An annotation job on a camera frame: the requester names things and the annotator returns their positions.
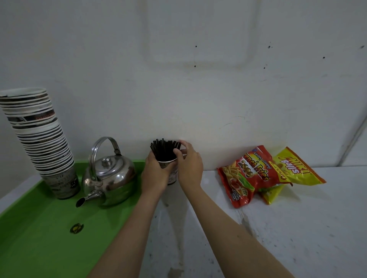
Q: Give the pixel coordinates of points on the person's left hand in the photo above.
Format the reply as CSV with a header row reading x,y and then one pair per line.
x,y
154,177

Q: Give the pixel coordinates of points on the person's right forearm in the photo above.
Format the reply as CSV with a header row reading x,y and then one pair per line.
x,y
235,237

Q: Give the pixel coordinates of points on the person's left forearm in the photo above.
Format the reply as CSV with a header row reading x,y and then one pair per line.
x,y
126,243

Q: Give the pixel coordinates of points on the red snack bag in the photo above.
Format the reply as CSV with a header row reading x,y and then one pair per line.
x,y
246,177

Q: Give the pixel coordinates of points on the small round tray sticker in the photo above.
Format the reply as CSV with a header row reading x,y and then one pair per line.
x,y
76,228

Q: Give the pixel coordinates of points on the person's right hand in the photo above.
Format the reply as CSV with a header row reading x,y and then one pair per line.
x,y
190,169

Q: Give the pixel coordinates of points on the white speckled table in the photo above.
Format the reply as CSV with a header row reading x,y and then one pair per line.
x,y
301,229

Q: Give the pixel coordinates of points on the green plastic tray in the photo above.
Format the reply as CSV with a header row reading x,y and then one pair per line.
x,y
37,243

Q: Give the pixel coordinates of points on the black sticks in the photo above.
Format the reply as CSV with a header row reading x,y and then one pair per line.
x,y
164,150

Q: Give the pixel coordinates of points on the yellow snack bag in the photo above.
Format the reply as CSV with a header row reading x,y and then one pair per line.
x,y
298,169

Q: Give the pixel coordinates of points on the stack of printed paper cups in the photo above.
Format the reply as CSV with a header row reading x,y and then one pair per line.
x,y
43,143

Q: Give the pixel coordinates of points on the printed white paper cup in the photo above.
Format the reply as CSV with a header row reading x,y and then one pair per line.
x,y
171,174

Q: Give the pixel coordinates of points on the steel kettle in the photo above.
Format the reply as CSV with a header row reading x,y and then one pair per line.
x,y
110,180

